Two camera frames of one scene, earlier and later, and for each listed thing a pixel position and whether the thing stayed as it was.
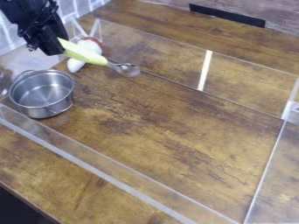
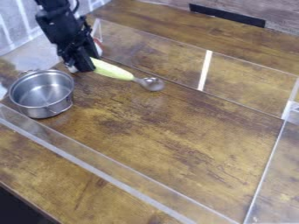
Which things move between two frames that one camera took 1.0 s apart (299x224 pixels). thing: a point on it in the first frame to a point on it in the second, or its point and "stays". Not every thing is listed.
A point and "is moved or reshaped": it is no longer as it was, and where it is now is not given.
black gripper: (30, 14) to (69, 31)
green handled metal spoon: (79, 53) is moved or reshaped
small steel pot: (42, 93) stays
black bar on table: (227, 15) stays
